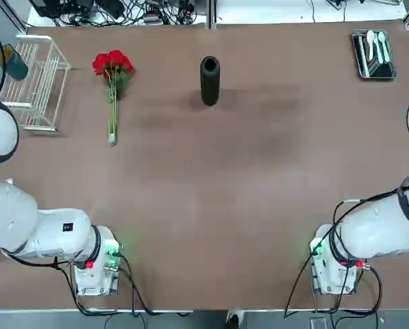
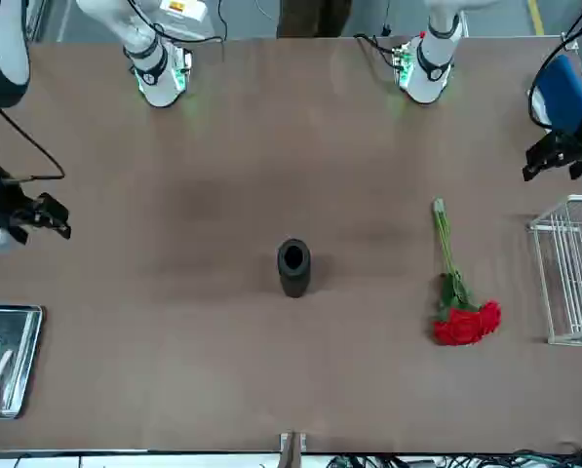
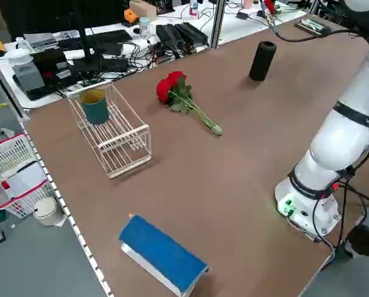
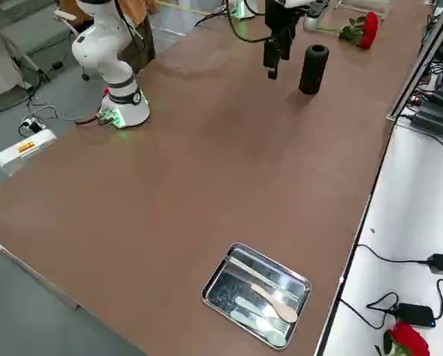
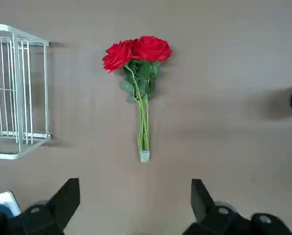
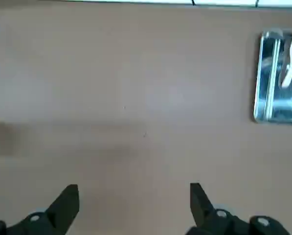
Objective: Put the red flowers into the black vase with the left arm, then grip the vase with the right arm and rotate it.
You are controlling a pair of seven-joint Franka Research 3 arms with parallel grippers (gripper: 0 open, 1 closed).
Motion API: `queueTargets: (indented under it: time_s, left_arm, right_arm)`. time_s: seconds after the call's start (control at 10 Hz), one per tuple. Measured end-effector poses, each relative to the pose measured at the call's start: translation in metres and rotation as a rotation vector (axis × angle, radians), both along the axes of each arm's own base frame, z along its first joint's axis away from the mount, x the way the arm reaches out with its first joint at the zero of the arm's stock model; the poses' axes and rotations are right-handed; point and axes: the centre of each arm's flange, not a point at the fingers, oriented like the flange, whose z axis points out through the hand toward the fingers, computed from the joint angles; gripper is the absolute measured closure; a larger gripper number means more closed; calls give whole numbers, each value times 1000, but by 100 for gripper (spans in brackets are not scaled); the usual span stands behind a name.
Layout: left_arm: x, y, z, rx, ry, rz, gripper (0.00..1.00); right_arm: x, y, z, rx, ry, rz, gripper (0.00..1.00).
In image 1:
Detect shiny metal tray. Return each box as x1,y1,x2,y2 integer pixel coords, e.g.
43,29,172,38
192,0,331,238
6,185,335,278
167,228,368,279
351,28,397,82

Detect black cylindrical vase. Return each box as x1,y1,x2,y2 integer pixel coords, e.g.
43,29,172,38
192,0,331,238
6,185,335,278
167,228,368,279
199,55,221,107

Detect red rose bouquet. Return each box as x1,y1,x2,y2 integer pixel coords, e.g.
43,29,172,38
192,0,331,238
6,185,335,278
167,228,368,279
92,49,134,147

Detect white wire rack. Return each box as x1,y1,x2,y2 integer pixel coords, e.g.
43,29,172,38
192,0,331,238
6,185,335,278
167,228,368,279
0,34,72,133

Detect teal cup yellow inside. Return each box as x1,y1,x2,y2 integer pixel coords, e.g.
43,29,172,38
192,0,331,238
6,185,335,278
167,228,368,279
0,43,29,82

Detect light green fork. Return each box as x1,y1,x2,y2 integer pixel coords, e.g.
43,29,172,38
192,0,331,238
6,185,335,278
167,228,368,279
374,33,383,65

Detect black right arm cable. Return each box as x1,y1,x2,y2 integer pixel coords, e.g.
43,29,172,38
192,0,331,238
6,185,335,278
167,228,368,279
282,190,409,319

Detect aluminium profile post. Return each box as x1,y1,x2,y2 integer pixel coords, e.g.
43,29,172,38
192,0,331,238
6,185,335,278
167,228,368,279
207,0,217,31

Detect beige spoon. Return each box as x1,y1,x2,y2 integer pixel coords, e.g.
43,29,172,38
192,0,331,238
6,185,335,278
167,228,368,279
366,29,377,61

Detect black left base cable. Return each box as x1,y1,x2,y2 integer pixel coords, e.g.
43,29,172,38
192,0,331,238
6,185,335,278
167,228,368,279
116,252,156,315

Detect black base cable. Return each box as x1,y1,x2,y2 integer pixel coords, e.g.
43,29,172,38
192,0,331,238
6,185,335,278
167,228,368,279
116,252,156,315
360,263,384,315

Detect black right base cable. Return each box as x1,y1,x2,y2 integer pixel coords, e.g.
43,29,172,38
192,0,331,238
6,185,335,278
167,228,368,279
360,263,384,315

